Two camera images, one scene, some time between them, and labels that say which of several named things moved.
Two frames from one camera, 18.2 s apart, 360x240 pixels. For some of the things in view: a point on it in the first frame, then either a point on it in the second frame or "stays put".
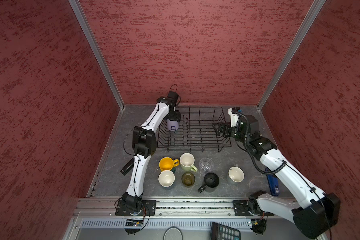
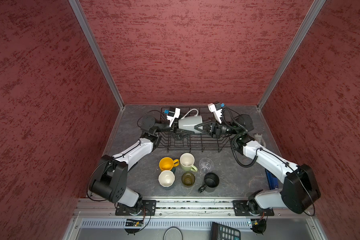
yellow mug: (167, 163) stays put
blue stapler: (273, 183) stays put
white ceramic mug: (236, 174) to (189, 123)
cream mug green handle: (186, 161) stays put
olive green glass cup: (188, 179) stays put
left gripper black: (176, 117) to (179, 136)
